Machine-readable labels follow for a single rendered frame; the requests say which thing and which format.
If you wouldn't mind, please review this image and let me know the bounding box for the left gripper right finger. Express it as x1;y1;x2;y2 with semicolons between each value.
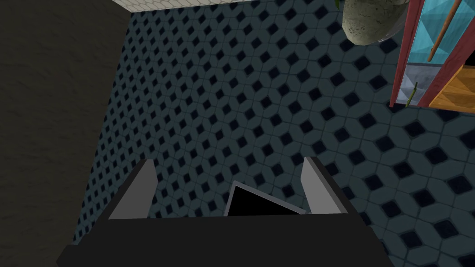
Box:
300;156;359;216

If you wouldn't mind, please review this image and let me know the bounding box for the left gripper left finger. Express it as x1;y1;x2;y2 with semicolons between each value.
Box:
97;159;158;220

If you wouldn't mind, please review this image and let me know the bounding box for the black square panel grey rim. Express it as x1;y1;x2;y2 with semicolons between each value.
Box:
224;181;307;217

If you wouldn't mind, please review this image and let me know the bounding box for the red framed glass cabinet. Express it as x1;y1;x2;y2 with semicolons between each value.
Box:
389;0;475;114

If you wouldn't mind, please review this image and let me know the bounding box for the grey stone plant pot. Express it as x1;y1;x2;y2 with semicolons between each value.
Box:
341;0;410;46

